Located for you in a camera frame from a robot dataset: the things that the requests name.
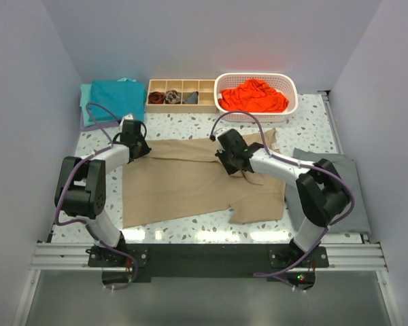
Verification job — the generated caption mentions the beige t shirt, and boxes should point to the beige t shirt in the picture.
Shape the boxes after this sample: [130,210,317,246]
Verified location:
[122,139,286,228]

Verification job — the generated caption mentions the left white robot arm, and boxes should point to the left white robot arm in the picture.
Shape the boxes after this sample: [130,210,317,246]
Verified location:
[54,116,151,266]

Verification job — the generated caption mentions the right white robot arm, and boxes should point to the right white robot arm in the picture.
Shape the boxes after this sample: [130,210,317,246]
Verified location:
[210,129,354,267]

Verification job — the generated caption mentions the folded teal t shirt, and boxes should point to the folded teal t shirt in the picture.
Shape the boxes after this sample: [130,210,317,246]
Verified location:
[89,80,147,122]

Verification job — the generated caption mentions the red black rolled socks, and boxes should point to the red black rolled socks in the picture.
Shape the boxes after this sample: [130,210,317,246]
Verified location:
[148,92,165,105]

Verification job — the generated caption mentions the wooden compartment organizer tray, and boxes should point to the wooden compartment organizer tray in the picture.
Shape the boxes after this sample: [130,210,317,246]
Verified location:
[146,79,217,114]

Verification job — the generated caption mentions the patterned rolled socks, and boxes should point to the patterned rolled socks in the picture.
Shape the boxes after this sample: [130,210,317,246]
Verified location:
[165,90,182,105]

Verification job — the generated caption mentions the orange t shirt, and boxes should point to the orange t shirt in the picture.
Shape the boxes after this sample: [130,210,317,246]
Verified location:
[218,79,290,113]

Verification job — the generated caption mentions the folded light turquoise shirt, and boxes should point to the folded light turquoise shirt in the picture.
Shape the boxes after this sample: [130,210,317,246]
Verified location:
[80,78,129,108]

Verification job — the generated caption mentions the white plastic laundry basket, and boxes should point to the white plastic laundry basket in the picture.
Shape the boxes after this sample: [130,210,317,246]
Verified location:
[214,72,299,123]

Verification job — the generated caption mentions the grey folded cloth piece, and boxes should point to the grey folded cloth piece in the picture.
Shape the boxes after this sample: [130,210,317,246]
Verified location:
[183,91,199,105]

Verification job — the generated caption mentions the folded grey t shirt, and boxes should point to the folded grey t shirt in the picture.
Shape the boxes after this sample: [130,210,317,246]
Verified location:
[285,148,371,235]

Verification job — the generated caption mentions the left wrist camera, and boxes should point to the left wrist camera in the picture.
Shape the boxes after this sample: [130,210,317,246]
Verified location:
[120,113,135,126]

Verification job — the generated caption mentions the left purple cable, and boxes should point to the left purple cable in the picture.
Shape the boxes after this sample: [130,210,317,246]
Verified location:
[54,102,137,291]

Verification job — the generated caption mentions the purple cable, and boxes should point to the purple cable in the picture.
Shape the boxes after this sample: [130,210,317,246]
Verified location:
[210,111,356,293]
[54,102,137,291]

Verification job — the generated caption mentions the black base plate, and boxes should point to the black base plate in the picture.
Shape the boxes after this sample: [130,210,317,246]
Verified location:
[87,242,330,290]

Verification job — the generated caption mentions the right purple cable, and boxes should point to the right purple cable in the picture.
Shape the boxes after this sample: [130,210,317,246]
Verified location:
[210,111,356,293]

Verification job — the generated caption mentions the aluminium rail frame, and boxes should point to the aluminium rail frame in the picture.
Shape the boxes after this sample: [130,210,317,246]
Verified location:
[13,92,403,325]

